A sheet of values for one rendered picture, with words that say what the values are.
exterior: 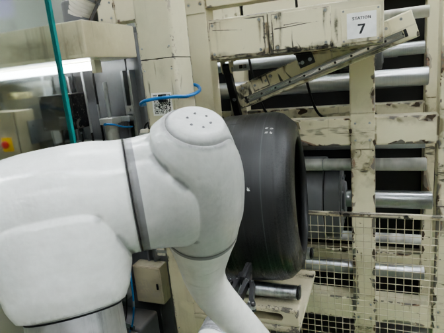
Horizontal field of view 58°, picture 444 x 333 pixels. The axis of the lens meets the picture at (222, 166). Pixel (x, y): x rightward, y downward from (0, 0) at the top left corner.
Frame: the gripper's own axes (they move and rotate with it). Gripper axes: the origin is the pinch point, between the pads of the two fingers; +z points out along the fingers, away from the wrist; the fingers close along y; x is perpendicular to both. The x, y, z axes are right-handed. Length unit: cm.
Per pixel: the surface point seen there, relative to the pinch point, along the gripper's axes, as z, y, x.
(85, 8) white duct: 61, 79, -80
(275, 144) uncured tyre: 16.4, -8.2, -33.1
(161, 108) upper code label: 26, 31, -43
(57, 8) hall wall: 922, 824, -152
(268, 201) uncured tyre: 5.1, -7.4, -20.6
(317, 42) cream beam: 54, -16, -56
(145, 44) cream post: 29, 34, -64
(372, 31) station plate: 54, -34, -58
